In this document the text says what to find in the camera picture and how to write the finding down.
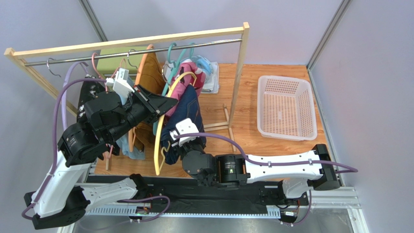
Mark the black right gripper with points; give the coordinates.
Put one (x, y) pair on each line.
(188, 146)

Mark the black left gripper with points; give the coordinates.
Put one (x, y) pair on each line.
(155, 106)

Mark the pink camouflage trousers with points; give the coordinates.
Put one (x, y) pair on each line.
(196, 78)

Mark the dark blue jeans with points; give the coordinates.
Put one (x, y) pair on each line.
(188, 108)

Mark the teal clothes hanger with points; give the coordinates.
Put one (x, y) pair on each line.
(171, 67)

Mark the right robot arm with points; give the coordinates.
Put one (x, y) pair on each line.
(299, 173)

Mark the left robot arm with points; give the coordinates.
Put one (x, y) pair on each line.
(60, 201)

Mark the brown trousers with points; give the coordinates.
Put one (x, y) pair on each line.
(151, 79)

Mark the light blue trousers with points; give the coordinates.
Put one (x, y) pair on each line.
(123, 144)

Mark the pink clothes hanger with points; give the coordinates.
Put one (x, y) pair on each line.
(108, 155)

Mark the black white patterned trousers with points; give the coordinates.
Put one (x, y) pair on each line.
(89, 91)

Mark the green box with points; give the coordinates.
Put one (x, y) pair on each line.
(107, 66)

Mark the white notebook stack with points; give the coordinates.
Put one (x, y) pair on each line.
(211, 85)

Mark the white plastic laundry basket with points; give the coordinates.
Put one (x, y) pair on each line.
(285, 109)

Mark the steel hanging rod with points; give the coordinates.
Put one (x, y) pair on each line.
(82, 59)

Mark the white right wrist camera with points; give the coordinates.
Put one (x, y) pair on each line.
(185, 126)

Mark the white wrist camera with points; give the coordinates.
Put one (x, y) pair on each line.
(121, 84)
(185, 126)

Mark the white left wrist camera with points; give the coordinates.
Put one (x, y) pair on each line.
(121, 84)

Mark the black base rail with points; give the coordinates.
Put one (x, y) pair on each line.
(189, 198)

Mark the wooden clothes rack frame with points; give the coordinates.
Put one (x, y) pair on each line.
(19, 59)

